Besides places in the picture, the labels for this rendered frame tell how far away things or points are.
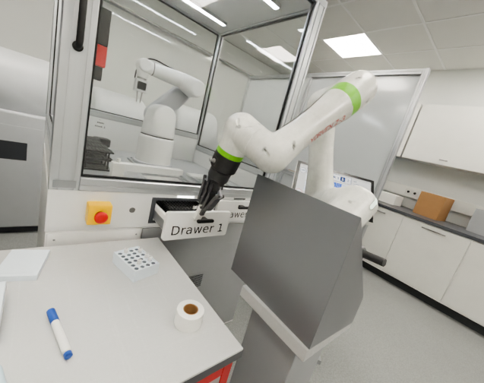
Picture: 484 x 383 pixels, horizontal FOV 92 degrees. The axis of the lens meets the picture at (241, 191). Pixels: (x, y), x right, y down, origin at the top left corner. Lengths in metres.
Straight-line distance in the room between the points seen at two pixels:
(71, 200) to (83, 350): 0.48
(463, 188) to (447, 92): 1.29
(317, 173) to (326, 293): 0.48
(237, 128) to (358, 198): 0.45
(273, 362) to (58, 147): 0.94
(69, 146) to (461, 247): 3.36
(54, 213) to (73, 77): 0.42
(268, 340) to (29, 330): 0.63
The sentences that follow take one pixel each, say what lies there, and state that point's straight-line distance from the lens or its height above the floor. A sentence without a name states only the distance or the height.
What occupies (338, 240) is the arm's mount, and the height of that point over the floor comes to 1.07.
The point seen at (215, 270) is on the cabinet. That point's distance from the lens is 1.39.
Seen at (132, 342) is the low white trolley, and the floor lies 0.76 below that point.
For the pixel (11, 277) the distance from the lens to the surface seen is 0.84.
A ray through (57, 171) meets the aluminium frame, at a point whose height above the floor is 1.00.
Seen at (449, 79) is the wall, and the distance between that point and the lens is 4.42.
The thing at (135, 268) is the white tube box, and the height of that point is 0.79.
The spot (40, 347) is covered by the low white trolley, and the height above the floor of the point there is 0.76.
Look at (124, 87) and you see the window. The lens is 0.92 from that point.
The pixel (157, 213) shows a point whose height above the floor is 0.87.
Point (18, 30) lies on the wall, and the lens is 4.08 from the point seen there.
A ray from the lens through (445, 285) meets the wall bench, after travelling 3.47.
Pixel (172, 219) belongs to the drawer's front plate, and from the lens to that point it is 0.89.
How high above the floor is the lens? 1.24
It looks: 12 degrees down
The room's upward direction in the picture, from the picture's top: 15 degrees clockwise
